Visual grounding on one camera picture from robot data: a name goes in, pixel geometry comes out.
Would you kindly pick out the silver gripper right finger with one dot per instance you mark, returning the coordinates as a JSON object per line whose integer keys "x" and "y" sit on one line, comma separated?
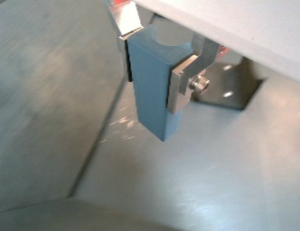
{"x": 188, "y": 76}

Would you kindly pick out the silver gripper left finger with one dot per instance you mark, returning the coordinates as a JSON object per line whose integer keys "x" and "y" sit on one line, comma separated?
{"x": 126, "y": 22}

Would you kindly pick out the blue arch block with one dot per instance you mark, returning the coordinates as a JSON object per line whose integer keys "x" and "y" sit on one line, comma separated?
{"x": 153, "y": 61}

